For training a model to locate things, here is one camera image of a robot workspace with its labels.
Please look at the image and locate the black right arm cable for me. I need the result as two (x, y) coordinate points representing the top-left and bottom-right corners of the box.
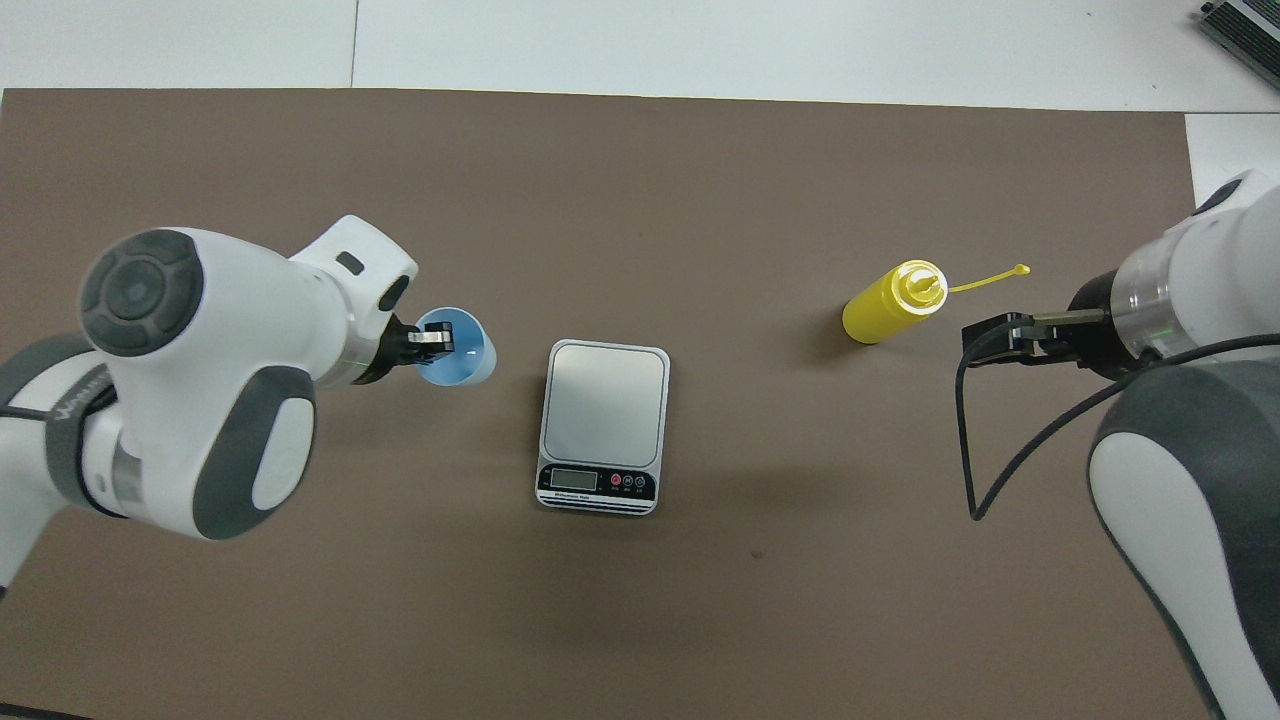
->
(955, 318), (1280, 523)

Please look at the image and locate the grey finned metal box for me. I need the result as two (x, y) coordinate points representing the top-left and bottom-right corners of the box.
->
(1200, 0), (1280, 94)

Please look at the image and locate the light blue plastic cup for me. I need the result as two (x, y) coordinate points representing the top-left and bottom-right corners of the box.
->
(413, 307), (498, 388)

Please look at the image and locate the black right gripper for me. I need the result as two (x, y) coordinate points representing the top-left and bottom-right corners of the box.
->
(964, 269), (1152, 380)

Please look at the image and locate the silver digital kitchen scale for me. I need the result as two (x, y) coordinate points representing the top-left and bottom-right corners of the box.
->
(534, 339), (672, 518)

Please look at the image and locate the yellow squeeze seasoning bottle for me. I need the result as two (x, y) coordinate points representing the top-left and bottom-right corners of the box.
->
(842, 260), (1031, 346)

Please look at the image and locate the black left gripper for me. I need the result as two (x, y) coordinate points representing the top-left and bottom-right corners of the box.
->
(374, 314), (457, 387)

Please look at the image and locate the brown table mat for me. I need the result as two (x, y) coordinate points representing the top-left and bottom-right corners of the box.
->
(0, 88), (1253, 720)

